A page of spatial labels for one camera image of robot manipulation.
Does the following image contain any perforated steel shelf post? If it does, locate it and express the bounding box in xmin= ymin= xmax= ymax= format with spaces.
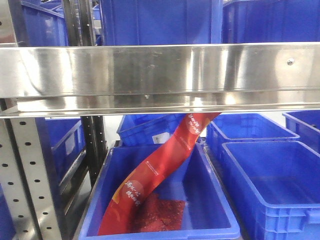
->
xmin=0 ymin=117 xmax=68 ymax=240

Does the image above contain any black perforated upright post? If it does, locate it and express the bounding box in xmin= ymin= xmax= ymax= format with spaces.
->
xmin=81 ymin=115 xmax=108 ymax=187

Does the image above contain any dark blue bin rear right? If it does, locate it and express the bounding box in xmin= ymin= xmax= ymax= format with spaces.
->
xmin=206 ymin=113 xmax=300 ymax=164

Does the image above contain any red printed plastic banner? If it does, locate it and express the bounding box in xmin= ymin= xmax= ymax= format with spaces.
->
xmin=97 ymin=112 xmax=219 ymax=236

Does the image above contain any stainless steel shelf beam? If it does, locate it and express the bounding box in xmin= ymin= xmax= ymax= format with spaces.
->
xmin=0 ymin=42 xmax=320 ymax=118

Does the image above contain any dark blue bin top left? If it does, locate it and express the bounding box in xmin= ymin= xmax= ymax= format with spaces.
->
xmin=21 ymin=0 xmax=68 ymax=47

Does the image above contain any dark blue bin top centre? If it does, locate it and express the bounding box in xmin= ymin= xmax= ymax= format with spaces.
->
xmin=100 ymin=0 xmax=223 ymax=46

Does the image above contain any dark blue bin left shelf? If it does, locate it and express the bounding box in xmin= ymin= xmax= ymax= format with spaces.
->
xmin=34 ymin=117 xmax=86 ymax=184

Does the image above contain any dark blue bin with banner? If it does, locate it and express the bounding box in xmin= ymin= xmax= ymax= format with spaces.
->
xmin=78 ymin=143 xmax=241 ymax=240

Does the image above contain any dark blue bin front right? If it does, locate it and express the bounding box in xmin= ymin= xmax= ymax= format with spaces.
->
xmin=221 ymin=141 xmax=320 ymax=240

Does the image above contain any red mesh packet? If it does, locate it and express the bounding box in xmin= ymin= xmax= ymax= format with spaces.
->
xmin=130 ymin=193 xmax=186 ymax=233

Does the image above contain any dark blue bin far right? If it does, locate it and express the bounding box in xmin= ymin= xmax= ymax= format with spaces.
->
xmin=282 ymin=110 xmax=320 ymax=153

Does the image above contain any dark blue bin top right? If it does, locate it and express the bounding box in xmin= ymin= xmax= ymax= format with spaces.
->
xmin=222 ymin=0 xmax=320 ymax=44

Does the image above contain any tilted dark blue bin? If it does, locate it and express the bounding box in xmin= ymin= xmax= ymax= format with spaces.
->
xmin=117 ymin=113 xmax=185 ymax=146

